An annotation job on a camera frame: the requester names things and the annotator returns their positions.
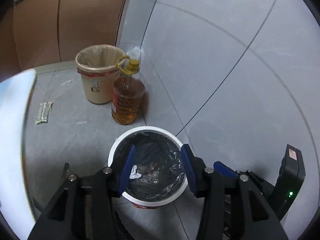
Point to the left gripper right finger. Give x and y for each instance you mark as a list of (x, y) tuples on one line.
[(233, 203)]

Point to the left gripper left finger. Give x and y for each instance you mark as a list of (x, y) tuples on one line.
[(64, 217)]

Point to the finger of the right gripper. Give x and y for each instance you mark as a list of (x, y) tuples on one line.
[(224, 170)]

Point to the white tissue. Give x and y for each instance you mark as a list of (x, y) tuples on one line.
[(135, 172)]

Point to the beige trash bin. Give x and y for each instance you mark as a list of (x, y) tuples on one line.
[(97, 66)]

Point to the brown kitchen cabinets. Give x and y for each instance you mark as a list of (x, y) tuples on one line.
[(40, 32)]

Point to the white bin black liner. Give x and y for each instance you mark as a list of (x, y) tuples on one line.
[(157, 152)]

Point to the cooking oil bottle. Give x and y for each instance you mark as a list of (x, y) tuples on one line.
[(128, 91)]

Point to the floor drain wrapper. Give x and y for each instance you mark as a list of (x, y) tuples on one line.
[(43, 112)]

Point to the landscape print folding table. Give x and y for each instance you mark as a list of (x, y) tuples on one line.
[(15, 207)]

